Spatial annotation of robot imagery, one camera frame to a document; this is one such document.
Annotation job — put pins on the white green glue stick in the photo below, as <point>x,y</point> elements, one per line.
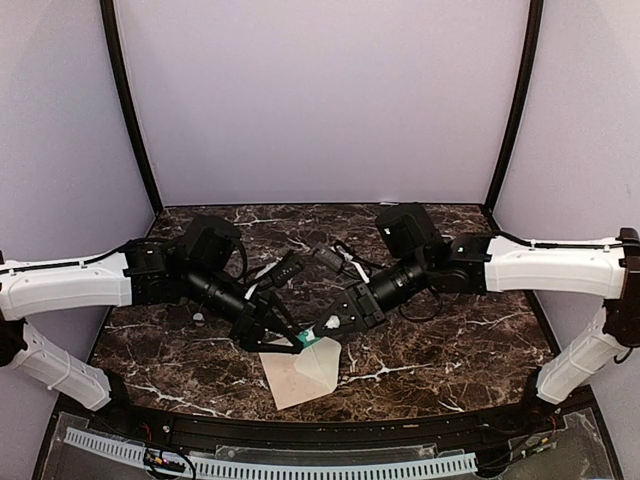
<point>308,337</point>

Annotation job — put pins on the black curved front rail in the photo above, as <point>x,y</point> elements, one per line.
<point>481,429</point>

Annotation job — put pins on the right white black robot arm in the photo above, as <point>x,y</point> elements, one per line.
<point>499,262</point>

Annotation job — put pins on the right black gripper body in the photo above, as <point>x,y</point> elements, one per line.
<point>374,314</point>

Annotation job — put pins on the white slotted cable duct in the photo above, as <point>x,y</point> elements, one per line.
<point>250,463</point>

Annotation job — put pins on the small circuit board with wires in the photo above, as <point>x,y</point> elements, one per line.
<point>157,463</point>

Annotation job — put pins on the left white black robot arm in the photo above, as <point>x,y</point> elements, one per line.
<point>141,272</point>

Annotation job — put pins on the left black frame post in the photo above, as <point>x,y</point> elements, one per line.
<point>128,109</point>

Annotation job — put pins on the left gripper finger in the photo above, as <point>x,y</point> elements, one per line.
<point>279,348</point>
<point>283,321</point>

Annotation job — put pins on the right black frame post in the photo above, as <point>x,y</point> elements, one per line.
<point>517,108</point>

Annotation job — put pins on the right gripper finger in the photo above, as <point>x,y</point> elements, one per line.
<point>335,325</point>
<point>343,304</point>

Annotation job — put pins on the beige paper envelope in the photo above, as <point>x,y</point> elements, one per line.
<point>311,374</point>

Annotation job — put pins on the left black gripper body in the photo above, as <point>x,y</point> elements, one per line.
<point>245,327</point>

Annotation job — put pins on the black frame post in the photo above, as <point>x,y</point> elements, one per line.
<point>128,109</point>
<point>517,108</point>

